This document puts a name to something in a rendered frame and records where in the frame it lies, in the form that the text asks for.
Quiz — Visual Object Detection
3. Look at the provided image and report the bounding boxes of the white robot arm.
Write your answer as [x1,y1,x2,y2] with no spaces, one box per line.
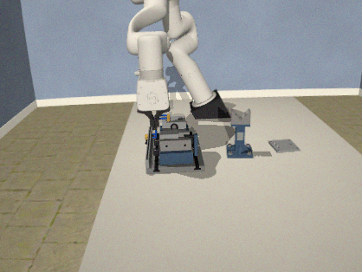
[126,0,216,107]

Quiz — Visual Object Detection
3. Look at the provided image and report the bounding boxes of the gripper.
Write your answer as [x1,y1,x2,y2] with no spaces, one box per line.
[137,77,171,131]

